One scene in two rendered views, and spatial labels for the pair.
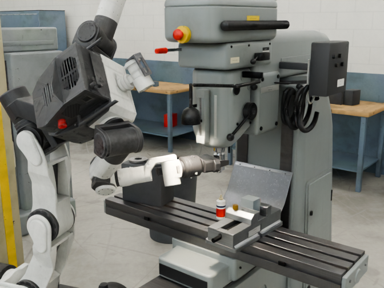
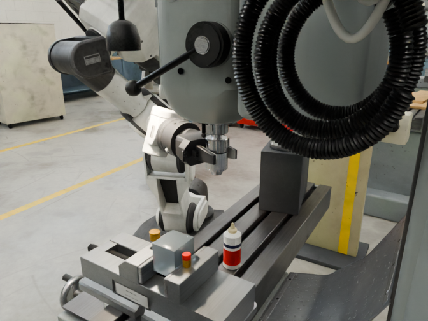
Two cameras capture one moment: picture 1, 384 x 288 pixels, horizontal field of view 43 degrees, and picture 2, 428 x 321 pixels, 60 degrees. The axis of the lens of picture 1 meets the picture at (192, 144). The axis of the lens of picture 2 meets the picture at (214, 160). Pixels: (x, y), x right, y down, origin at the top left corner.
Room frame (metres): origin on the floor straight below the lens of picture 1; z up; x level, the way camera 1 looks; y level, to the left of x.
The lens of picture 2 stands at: (1.84, -0.85, 1.47)
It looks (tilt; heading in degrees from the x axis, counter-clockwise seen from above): 19 degrees down; 82
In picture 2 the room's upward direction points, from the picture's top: straight up
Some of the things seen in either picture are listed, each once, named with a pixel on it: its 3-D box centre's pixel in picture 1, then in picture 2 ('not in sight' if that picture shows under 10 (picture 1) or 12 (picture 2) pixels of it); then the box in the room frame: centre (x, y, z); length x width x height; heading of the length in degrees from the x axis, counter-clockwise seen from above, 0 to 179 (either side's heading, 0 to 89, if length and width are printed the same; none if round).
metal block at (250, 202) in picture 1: (250, 204); (174, 253); (1.85, -0.24, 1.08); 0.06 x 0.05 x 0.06; 49
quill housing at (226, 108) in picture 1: (220, 106); (218, 34); (1.95, -0.12, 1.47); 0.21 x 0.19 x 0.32; 52
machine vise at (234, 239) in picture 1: (246, 220); (162, 275); (1.83, -0.22, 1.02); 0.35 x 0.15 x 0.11; 139
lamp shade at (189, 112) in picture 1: (191, 115); (123, 35); (1.77, 0.00, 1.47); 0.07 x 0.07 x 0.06
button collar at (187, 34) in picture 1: (183, 34); not in sight; (1.77, 0.03, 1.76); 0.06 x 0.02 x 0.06; 52
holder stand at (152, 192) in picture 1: (147, 180); (285, 169); (2.22, 0.21, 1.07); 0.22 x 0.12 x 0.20; 63
